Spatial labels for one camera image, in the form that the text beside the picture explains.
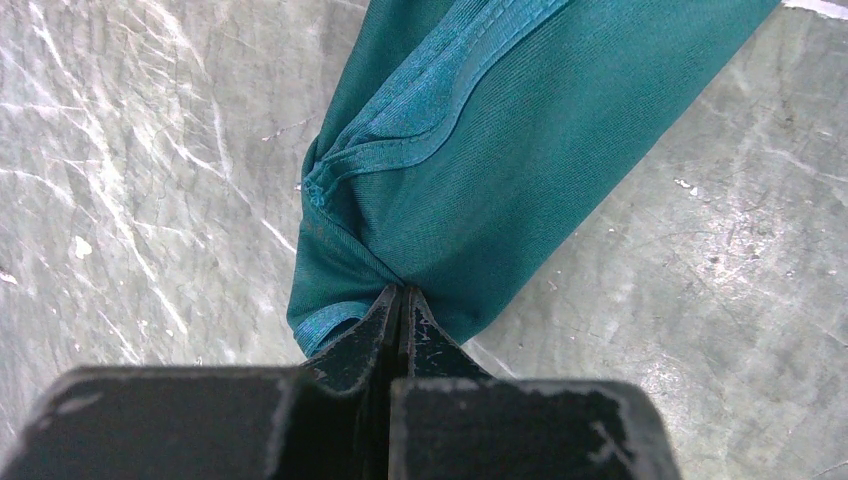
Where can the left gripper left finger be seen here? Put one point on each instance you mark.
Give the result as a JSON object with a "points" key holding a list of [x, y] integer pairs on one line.
{"points": [[324, 419]]}

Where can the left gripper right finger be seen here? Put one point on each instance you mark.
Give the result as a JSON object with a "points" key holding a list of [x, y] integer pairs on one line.
{"points": [[451, 419]]}

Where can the teal cloth napkin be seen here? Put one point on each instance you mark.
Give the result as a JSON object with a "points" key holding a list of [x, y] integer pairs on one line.
{"points": [[467, 139]]}

